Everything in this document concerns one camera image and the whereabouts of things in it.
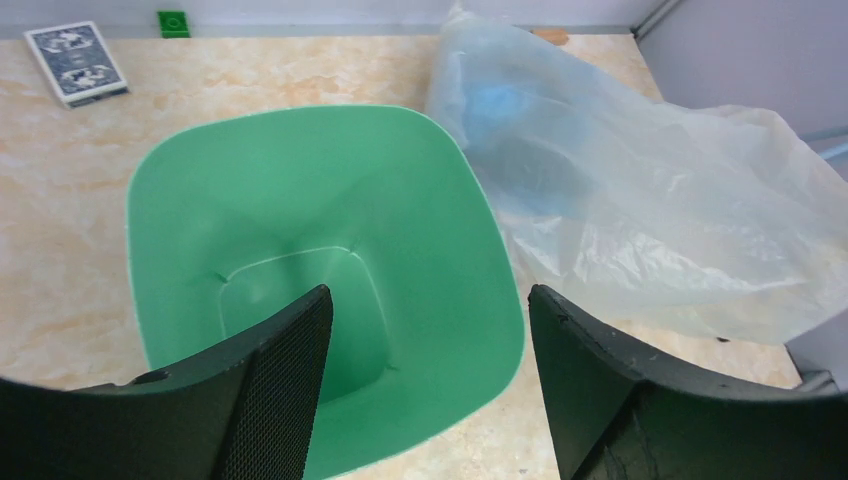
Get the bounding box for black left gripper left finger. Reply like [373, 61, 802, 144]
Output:
[1, 285, 333, 479]

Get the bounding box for clear plastic bag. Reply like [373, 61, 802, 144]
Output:
[426, 6, 847, 344]

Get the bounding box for blue playing card deck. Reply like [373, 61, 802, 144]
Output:
[24, 21, 130, 109]

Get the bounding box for green plastic trash bin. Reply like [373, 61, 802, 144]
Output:
[127, 105, 525, 479]

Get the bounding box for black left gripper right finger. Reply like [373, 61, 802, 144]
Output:
[528, 284, 847, 479]

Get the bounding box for small green block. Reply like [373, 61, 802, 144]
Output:
[157, 10, 191, 39]

